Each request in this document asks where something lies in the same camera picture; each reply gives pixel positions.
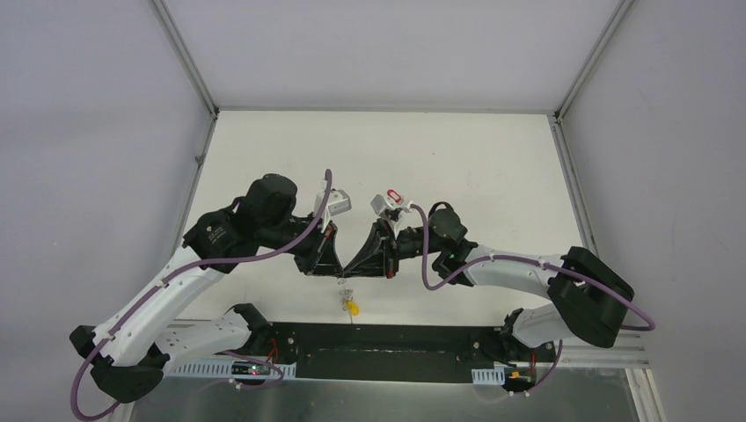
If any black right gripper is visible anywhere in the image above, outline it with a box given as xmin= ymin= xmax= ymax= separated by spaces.
xmin=343 ymin=218 xmax=443 ymax=280

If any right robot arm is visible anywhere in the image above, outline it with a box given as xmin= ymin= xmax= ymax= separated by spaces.
xmin=342 ymin=201 xmax=634 ymax=360

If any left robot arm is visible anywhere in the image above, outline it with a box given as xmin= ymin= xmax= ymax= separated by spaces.
xmin=69 ymin=173 xmax=352 ymax=404

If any yellow key tag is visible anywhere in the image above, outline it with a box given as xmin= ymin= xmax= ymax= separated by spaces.
xmin=343 ymin=301 xmax=360 ymax=317

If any red key tag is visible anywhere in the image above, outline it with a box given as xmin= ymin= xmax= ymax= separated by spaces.
xmin=386 ymin=189 xmax=404 ymax=207

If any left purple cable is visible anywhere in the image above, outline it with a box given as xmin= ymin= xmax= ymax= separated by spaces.
xmin=69 ymin=169 xmax=334 ymax=422

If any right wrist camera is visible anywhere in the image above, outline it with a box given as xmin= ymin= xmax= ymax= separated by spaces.
xmin=370 ymin=193 xmax=409 ymax=224

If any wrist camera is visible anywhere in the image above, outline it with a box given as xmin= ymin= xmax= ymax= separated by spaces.
xmin=370 ymin=193 xmax=409 ymax=224
xmin=314 ymin=189 xmax=353 ymax=228

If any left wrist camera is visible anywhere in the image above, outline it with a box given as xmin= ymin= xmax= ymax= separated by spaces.
xmin=314 ymin=189 xmax=353 ymax=228

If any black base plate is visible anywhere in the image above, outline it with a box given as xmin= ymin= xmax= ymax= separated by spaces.
xmin=245 ymin=323 xmax=556 ymax=384

